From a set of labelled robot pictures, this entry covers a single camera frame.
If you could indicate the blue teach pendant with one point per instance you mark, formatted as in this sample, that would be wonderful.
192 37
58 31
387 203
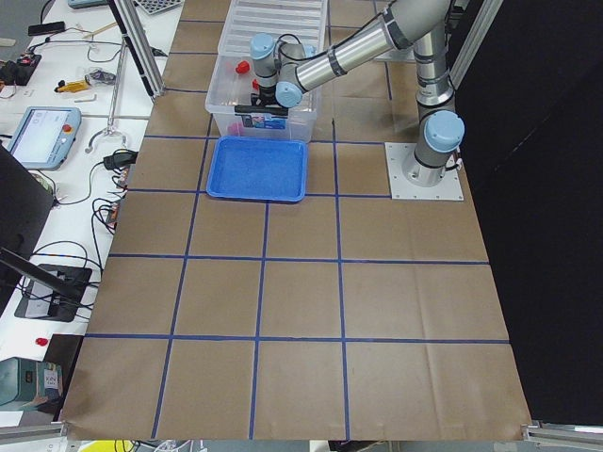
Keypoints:
44 136

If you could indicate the blue plastic tray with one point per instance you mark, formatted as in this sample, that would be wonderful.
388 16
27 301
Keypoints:
258 169

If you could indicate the aluminium frame post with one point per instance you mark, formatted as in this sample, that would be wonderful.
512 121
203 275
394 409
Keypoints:
133 34

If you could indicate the red block in box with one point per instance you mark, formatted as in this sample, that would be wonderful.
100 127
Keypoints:
236 129
243 67

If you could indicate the clear plastic box lid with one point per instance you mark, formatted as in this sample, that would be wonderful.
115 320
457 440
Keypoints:
304 19

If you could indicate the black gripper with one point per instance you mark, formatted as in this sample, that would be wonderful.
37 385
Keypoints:
267 98

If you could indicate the black power adapter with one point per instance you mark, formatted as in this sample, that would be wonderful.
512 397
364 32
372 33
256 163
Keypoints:
120 159

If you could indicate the black remote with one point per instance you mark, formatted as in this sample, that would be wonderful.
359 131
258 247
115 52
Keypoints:
46 29

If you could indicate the black monitor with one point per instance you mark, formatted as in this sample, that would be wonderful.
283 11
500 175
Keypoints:
25 207

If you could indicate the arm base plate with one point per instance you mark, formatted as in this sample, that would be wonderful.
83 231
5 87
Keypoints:
397 55
411 181

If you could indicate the black monitor stand base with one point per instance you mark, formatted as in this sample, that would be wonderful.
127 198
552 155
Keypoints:
40 302

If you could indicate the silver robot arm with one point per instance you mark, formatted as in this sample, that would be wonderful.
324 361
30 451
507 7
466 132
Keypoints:
286 69

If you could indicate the silver metal claw tool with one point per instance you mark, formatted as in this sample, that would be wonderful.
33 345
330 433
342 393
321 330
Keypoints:
111 130

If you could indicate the green device box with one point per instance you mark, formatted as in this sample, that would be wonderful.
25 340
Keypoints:
27 384

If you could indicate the black electronics board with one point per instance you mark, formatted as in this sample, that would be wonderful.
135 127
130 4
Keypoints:
19 72

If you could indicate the yellow black hand tool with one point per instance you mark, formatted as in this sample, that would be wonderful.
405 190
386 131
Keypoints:
72 87

